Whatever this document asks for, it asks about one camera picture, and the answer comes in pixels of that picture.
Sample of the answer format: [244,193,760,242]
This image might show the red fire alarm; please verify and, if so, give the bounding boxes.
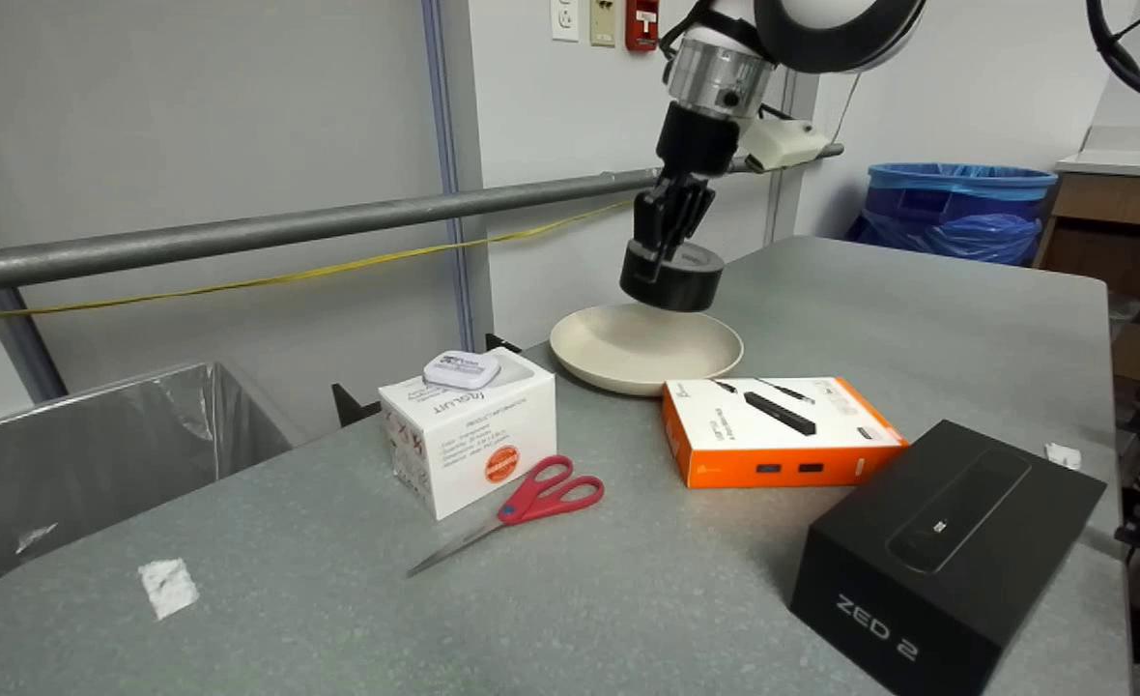
[624,0,665,57]

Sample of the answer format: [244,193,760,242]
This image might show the black ZED 2 box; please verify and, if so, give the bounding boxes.
[788,416,1110,696]

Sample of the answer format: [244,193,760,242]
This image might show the white cube cardboard box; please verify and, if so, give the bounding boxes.
[375,344,561,526]

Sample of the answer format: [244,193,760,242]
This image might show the white and orange flat box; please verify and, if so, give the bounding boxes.
[656,375,911,491]

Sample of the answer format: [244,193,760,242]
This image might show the wooden cabinet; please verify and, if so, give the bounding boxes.
[1037,121,1140,389]

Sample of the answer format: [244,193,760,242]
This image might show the cream round plate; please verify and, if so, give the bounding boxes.
[545,302,750,402]

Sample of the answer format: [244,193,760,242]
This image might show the small white round gadget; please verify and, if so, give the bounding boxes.
[417,349,505,394]

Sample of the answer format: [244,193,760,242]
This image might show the black ring hoop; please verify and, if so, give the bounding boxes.
[1081,0,1140,117]

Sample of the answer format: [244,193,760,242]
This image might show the grey vertical post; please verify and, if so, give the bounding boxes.
[417,0,494,352]

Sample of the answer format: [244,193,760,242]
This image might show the blue lined trash bin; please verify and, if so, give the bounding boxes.
[845,159,1062,272]

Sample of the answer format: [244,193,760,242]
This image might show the grey metal horizontal rail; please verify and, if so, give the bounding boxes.
[0,143,845,297]

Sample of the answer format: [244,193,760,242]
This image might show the red handled scissors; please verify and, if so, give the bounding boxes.
[406,451,608,579]

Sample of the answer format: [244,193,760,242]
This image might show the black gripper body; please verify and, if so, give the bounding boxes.
[650,99,741,199]

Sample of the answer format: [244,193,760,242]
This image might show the white plastic bracket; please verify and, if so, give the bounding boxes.
[736,108,844,173]

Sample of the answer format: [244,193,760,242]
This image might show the grey diagonal strut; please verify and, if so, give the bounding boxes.
[0,151,74,406]

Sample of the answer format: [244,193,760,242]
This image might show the beige wall switch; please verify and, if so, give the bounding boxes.
[589,0,624,52]

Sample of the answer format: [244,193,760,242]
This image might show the yellow cord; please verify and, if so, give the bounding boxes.
[0,205,638,331]

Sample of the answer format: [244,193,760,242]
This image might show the black tape roll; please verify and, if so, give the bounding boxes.
[615,241,732,315]

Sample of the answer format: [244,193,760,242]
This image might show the grey plastic bin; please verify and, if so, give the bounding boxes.
[0,361,299,611]

